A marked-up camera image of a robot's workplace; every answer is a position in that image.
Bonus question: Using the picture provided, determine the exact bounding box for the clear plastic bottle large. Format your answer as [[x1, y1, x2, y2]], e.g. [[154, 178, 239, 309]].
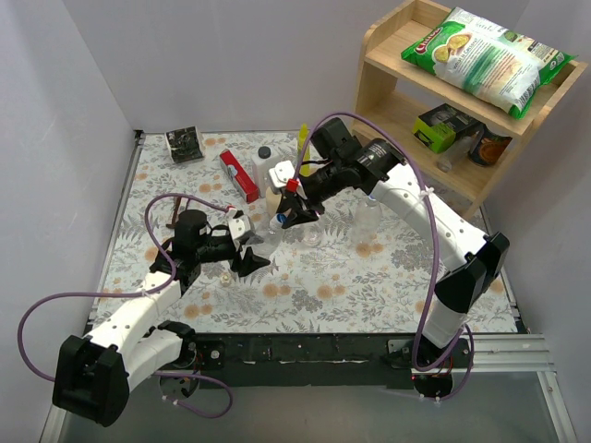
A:
[[350, 196, 382, 246]]

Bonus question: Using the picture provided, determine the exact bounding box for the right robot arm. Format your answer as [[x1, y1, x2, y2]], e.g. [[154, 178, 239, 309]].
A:
[[269, 113, 510, 372]]

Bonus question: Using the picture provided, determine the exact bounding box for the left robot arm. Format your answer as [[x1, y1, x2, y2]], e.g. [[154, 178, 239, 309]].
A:
[[52, 208, 270, 426]]

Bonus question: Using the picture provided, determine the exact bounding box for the beige pump lotion bottle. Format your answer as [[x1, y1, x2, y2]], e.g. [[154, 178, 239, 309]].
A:
[[265, 186, 282, 217]]

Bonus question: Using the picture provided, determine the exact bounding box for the white bottle black cap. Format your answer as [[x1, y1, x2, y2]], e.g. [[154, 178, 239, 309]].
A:
[[251, 146, 280, 198]]

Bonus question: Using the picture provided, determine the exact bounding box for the yellow-green tube bottle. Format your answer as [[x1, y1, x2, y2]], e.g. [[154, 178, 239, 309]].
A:
[[297, 123, 309, 160]]

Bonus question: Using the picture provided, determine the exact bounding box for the clear small bottle on shelf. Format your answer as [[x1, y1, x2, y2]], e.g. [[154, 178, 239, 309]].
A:
[[436, 132, 480, 173]]

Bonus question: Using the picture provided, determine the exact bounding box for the red toothpaste box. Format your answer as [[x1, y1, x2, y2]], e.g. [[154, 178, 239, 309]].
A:
[[219, 150, 259, 203]]

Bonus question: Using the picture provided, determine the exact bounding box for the black patterned box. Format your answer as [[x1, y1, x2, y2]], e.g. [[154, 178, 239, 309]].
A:
[[164, 126, 204, 164]]

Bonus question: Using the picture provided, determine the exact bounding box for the green black box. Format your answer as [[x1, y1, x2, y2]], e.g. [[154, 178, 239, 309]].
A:
[[412, 103, 480, 154]]

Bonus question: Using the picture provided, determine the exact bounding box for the wooden shelf unit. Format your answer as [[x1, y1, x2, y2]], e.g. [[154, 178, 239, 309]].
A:
[[356, 1, 587, 219]]

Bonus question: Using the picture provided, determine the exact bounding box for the tin can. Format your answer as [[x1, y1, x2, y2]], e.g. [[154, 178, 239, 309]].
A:
[[468, 126, 513, 166]]

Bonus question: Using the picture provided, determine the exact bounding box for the green chips bag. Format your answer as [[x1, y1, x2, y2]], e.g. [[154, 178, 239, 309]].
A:
[[401, 7, 575, 119]]

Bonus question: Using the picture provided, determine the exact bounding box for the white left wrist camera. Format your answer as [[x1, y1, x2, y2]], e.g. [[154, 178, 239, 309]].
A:
[[226, 207, 255, 242]]

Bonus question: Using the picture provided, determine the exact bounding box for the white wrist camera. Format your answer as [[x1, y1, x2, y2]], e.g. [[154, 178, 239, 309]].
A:
[[268, 161, 295, 194], [226, 207, 255, 242]]

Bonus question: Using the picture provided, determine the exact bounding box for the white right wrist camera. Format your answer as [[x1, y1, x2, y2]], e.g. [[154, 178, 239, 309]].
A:
[[268, 161, 295, 194]]

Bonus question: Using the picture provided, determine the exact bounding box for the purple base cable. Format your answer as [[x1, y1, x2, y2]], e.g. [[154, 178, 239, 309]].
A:
[[151, 368, 235, 420]]

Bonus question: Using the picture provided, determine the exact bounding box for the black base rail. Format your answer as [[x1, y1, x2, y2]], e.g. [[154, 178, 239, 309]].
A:
[[184, 331, 440, 391]]

